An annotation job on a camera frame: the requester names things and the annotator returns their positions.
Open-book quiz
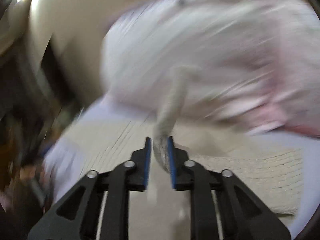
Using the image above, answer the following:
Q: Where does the beige knit sweater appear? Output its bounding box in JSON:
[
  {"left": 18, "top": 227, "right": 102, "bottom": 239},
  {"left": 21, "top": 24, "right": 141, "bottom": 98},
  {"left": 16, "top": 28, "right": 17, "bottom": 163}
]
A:
[{"left": 65, "top": 67, "right": 302, "bottom": 239}]

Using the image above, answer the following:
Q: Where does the white bed sheet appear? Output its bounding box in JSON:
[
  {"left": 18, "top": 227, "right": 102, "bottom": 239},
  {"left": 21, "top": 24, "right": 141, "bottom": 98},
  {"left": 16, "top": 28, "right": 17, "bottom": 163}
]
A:
[{"left": 44, "top": 98, "right": 319, "bottom": 239}]

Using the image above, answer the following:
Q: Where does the pink floral duvet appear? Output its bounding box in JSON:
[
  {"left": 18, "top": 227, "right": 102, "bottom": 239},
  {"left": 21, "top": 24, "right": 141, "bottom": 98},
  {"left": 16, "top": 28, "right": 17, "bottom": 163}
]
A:
[{"left": 101, "top": 0, "right": 319, "bottom": 135}]

